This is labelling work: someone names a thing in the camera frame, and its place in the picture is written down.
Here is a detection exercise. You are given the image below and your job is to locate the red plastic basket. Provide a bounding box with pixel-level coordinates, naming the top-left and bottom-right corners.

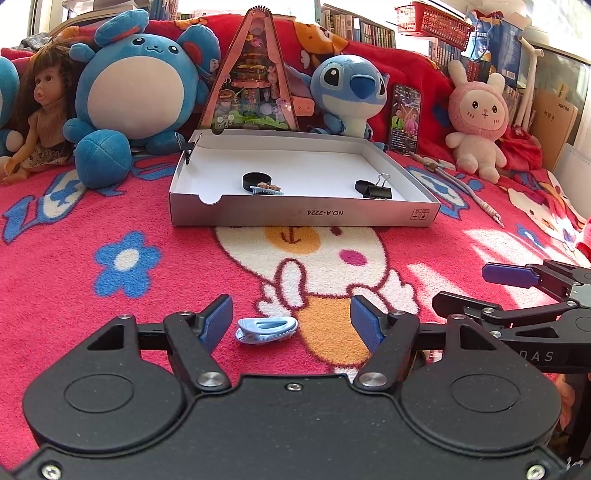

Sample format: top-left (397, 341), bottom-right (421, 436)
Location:
top-left (394, 1), bottom-right (474, 49)

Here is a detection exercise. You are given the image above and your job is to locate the pink bunny plush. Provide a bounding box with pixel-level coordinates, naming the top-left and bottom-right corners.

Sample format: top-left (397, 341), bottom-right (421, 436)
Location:
top-left (445, 60), bottom-right (509, 184)

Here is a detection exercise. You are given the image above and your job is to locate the triangular pink display toy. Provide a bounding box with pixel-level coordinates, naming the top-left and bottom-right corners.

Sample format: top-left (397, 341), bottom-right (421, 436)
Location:
top-left (196, 6), bottom-right (315, 133)

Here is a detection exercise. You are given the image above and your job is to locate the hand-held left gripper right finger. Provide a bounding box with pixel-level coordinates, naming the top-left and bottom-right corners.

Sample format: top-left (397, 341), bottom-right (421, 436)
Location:
top-left (350, 295), bottom-right (509, 393)

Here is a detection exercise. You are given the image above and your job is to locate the round blue mouse plush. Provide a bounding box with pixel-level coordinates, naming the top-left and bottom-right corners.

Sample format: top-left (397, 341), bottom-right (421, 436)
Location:
top-left (62, 9), bottom-right (221, 189)

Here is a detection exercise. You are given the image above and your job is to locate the blue robot cat plush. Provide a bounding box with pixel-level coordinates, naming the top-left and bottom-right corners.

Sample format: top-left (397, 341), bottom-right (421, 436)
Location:
top-left (0, 58), bottom-right (21, 158)

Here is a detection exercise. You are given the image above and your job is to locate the row of books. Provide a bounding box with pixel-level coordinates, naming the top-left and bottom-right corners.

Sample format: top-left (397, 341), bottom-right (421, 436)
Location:
top-left (318, 4), bottom-right (467, 75)

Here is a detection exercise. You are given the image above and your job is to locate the wooden board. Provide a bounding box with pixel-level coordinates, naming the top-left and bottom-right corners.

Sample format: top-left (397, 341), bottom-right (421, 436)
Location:
top-left (531, 88), bottom-right (579, 158)

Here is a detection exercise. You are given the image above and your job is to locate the white cardboard box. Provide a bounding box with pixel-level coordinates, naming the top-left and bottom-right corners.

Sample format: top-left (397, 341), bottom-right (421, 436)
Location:
top-left (168, 128), bottom-right (441, 228)

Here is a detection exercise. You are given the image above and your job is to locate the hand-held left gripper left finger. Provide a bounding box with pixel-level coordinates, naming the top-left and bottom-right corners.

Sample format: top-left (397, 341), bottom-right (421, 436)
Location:
top-left (85, 294), bottom-right (234, 394)

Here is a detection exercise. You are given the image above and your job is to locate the red cloth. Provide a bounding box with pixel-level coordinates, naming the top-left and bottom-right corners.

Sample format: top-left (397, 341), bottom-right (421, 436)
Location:
top-left (499, 124), bottom-right (543, 171)

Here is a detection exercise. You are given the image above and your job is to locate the grey lanyard cord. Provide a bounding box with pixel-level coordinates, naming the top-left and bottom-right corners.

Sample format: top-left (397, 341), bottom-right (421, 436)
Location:
top-left (409, 152), bottom-right (506, 228)

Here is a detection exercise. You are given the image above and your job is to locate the pink cartoon printed blanket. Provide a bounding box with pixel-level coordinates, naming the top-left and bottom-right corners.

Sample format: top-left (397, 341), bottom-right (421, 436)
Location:
top-left (0, 134), bottom-right (591, 457)

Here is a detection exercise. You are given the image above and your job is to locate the white panel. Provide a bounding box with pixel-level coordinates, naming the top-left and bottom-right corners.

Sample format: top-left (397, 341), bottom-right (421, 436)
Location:
top-left (558, 145), bottom-right (591, 217)

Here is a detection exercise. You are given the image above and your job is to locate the large black binder clip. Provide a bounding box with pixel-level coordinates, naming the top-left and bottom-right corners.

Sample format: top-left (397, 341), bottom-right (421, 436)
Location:
top-left (355, 173), bottom-right (393, 200)

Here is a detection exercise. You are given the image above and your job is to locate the smartphone with lit screen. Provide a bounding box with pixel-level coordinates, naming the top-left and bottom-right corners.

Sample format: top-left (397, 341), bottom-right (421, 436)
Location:
top-left (388, 83), bottom-right (422, 155)

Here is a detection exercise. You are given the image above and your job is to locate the blue hair clip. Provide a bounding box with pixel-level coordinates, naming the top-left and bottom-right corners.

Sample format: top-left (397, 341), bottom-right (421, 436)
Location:
top-left (235, 318), bottom-right (298, 344)

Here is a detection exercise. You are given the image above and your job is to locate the small black binder clip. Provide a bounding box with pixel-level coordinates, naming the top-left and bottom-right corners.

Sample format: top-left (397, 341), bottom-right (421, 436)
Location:
top-left (174, 132), bottom-right (198, 165)

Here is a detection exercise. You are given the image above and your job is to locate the blue alien plush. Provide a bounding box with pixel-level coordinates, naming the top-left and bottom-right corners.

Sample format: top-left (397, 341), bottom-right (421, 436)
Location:
top-left (302, 54), bottom-right (389, 151)

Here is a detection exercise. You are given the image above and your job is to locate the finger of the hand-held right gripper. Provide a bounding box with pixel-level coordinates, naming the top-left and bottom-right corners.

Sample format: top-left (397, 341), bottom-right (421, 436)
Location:
top-left (433, 292), bottom-right (581, 331)
top-left (481, 258), bottom-right (591, 302)

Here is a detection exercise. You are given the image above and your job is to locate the blue paper bag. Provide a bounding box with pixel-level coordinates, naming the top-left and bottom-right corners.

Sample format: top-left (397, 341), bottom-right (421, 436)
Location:
top-left (462, 9), bottom-right (525, 88)

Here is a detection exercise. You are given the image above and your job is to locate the black round cap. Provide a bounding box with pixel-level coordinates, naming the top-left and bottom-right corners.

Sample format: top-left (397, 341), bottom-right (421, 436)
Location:
top-left (241, 172), bottom-right (272, 191)

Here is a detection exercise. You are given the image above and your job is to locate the white rack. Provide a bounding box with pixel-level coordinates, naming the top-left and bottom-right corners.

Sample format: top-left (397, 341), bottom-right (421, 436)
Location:
top-left (515, 34), bottom-right (546, 132)

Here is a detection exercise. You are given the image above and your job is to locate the brown-haired doll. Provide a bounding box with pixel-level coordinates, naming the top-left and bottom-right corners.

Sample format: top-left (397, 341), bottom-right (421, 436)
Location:
top-left (0, 44), bottom-right (84, 185)

